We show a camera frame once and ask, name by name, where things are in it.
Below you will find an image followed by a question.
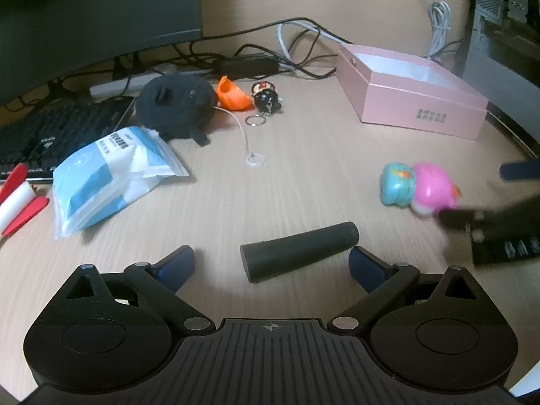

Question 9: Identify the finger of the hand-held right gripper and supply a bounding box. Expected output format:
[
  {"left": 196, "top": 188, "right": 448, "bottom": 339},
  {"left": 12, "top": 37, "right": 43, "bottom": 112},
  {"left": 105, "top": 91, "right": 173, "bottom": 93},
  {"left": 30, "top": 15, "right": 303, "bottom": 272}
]
[
  {"left": 499, "top": 159, "right": 540, "bottom": 182},
  {"left": 439, "top": 208, "right": 486, "bottom": 231}
]

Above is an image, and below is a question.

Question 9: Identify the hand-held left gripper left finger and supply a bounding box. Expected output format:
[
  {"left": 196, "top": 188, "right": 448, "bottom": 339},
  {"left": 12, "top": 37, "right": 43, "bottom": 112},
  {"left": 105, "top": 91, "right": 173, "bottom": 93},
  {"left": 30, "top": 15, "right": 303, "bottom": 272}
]
[{"left": 48, "top": 245, "right": 216, "bottom": 338}]

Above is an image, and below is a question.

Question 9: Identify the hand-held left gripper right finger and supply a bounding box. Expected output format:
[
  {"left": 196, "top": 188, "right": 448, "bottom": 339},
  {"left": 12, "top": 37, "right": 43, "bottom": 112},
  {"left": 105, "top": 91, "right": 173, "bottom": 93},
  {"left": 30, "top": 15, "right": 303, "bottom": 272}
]
[{"left": 331, "top": 246, "right": 492, "bottom": 338}]

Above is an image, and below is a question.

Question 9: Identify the pink and teal toy figure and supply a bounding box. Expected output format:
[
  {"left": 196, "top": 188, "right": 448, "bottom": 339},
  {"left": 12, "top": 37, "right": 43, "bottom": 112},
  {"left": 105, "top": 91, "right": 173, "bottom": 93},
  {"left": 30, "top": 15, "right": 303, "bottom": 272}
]
[{"left": 379, "top": 161, "right": 462, "bottom": 219}]

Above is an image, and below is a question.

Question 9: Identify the black foam cylinder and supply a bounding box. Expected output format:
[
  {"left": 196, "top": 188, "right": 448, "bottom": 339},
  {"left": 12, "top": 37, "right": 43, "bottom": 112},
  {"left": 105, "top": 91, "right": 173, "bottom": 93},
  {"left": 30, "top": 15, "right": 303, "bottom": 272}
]
[{"left": 240, "top": 221, "right": 360, "bottom": 283}]

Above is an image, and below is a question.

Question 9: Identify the blue and white tissue packet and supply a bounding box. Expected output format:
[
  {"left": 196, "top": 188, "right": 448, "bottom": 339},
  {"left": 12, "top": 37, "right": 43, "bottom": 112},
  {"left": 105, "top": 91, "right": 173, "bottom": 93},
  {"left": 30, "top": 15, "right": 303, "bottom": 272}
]
[{"left": 53, "top": 127, "right": 189, "bottom": 240}]

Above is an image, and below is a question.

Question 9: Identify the pink cardboard box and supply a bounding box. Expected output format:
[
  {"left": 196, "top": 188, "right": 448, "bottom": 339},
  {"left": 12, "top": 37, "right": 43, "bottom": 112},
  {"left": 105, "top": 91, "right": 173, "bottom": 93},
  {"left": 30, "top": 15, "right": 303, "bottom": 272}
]
[{"left": 336, "top": 43, "right": 489, "bottom": 141}]

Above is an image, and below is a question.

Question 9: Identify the orange plastic piece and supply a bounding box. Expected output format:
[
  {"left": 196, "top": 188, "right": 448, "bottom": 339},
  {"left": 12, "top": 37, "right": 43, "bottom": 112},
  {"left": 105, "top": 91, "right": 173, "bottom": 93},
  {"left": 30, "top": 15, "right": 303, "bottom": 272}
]
[{"left": 216, "top": 76, "right": 251, "bottom": 111}]

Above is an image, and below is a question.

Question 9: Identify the bear figure keychain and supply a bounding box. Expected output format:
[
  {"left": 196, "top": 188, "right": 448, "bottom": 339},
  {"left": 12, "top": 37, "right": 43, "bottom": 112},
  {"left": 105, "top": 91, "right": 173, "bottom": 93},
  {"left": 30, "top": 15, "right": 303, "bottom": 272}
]
[{"left": 245, "top": 81, "right": 282, "bottom": 128}]

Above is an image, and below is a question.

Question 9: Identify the computer case with glass panel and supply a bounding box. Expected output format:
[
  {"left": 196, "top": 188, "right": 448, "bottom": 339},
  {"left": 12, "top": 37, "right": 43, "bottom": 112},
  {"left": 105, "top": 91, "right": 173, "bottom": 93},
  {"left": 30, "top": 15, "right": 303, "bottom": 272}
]
[{"left": 458, "top": 0, "right": 540, "bottom": 161}]

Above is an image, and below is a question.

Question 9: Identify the black cloth pouch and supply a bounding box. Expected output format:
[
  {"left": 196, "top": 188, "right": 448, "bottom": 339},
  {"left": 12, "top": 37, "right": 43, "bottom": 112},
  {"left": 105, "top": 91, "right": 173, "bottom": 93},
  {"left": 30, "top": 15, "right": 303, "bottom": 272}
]
[{"left": 135, "top": 75, "right": 220, "bottom": 147}]

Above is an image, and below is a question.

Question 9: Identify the red and white plastic toy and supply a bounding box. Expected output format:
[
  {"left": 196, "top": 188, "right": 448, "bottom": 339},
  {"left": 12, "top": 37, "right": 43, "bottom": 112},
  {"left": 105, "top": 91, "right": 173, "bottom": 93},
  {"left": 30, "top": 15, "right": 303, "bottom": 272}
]
[{"left": 0, "top": 162, "right": 50, "bottom": 241}]

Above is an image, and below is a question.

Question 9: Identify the black keyboard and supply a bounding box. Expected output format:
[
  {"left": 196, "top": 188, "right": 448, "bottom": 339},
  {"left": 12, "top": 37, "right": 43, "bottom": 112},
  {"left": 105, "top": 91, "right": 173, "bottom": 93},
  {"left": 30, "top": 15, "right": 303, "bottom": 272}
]
[{"left": 0, "top": 96, "right": 136, "bottom": 182}]

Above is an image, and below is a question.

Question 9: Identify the white power strip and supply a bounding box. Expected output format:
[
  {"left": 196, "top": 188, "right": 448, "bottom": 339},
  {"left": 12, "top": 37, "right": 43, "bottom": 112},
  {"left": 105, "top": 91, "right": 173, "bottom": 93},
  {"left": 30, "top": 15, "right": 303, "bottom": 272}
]
[{"left": 90, "top": 67, "right": 212, "bottom": 97}]

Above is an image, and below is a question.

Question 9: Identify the black power adapter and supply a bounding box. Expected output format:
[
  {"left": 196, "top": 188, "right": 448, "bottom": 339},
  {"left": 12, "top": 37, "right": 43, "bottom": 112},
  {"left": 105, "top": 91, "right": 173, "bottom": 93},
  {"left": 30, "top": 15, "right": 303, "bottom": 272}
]
[{"left": 211, "top": 54, "right": 280, "bottom": 76}]

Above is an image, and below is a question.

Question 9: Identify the black computer monitor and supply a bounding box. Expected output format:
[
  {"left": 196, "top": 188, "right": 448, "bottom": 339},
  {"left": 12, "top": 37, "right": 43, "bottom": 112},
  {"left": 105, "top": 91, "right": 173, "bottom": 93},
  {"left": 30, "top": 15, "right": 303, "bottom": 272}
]
[{"left": 0, "top": 0, "right": 204, "bottom": 106}]

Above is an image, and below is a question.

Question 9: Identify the white cord with ring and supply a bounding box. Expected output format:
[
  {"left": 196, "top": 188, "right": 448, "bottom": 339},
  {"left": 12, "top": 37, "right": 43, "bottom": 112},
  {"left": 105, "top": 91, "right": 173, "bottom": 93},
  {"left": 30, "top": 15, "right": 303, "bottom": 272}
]
[{"left": 213, "top": 107, "right": 266, "bottom": 167}]

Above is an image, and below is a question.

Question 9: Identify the bundled grey cable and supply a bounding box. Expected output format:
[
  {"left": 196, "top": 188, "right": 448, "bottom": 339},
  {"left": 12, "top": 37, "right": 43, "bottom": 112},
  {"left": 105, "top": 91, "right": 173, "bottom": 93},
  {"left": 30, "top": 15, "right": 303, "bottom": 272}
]
[{"left": 428, "top": 0, "right": 452, "bottom": 62}]

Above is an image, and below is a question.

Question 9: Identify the white cable loop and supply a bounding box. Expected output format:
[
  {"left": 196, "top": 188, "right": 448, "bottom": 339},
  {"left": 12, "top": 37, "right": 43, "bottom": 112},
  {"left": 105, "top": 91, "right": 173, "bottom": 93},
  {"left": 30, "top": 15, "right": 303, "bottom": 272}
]
[{"left": 276, "top": 19, "right": 351, "bottom": 70}]

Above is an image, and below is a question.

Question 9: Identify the tangle of black cables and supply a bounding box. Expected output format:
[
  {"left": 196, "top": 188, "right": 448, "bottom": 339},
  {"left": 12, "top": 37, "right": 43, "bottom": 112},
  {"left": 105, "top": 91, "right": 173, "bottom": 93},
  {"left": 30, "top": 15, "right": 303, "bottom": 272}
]
[{"left": 42, "top": 17, "right": 467, "bottom": 93}]

